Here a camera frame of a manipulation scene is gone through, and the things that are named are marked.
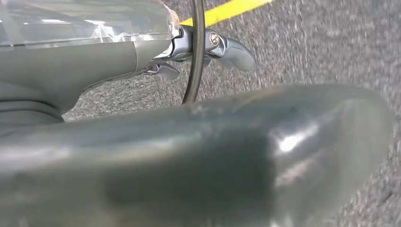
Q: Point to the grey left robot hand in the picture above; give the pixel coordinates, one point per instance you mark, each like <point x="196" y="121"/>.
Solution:
<point x="219" y="163"/>

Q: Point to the yellow floor tape square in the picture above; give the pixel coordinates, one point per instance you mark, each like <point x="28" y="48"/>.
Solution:
<point x="225" y="11"/>

